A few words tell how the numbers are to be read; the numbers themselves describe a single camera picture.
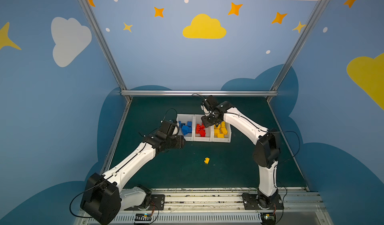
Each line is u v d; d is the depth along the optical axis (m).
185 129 0.97
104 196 0.39
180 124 1.01
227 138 0.95
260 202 0.67
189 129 0.95
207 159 0.88
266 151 0.50
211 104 0.70
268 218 0.73
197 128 1.01
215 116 0.66
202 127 1.04
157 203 0.74
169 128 0.63
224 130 0.98
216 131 0.98
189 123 1.02
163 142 0.59
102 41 0.86
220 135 0.99
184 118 1.01
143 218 0.73
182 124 0.99
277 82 1.11
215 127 0.75
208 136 0.97
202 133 0.98
